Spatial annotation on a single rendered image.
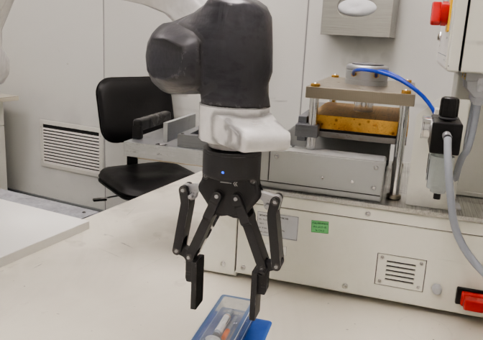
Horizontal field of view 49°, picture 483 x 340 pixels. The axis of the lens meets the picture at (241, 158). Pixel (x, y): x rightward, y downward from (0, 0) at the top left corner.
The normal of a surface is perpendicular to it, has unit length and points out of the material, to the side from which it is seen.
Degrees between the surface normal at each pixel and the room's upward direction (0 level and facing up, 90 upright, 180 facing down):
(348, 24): 90
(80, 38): 90
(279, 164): 90
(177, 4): 101
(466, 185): 90
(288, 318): 0
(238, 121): 18
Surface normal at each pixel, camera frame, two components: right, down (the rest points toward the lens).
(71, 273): 0.05, -0.97
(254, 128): 0.13, -0.85
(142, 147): -0.30, 0.21
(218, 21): -0.54, 0.01
